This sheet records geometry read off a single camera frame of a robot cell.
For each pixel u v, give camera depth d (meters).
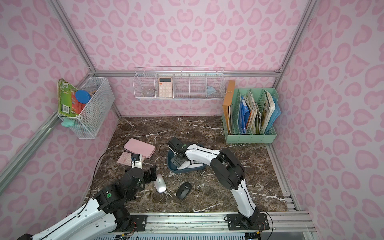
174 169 0.90
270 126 1.00
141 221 0.74
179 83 0.98
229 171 0.52
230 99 0.82
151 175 0.69
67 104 0.70
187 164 0.90
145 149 1.01
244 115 0.95
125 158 0.95
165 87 0.95
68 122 0.64
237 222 0.73
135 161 0.64
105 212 0.51
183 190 0.82
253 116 0.93
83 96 0.75
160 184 0.84
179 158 0.85
